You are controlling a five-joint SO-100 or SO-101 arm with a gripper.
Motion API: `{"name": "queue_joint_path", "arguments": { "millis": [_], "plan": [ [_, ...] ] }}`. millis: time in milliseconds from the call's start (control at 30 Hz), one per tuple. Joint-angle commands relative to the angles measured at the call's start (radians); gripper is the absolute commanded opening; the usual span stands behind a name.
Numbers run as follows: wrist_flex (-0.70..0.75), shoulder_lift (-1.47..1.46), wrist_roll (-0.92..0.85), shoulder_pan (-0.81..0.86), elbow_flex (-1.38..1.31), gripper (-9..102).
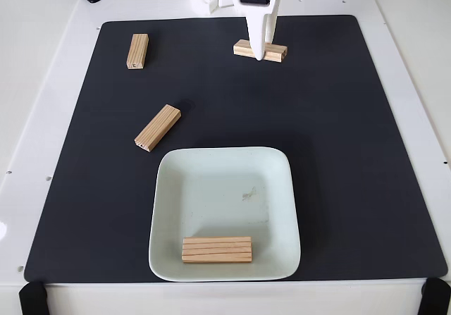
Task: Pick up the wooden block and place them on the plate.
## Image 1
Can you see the grooved wooden block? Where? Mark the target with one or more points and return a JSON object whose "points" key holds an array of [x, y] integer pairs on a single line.
{"points": [[216, 249], [137, 51], [157, 127], [277, 52]]}

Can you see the black corner bracket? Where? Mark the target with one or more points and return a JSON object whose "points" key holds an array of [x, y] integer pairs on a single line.
{"points": [[32, 297], [437, 295]]}

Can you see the black table mat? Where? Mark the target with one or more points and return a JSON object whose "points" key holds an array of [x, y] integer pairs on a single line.
{"points": [[352, 188]]}

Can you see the pale green square plate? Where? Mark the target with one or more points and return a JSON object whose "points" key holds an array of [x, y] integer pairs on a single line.
{"points": [[225, 195]]}

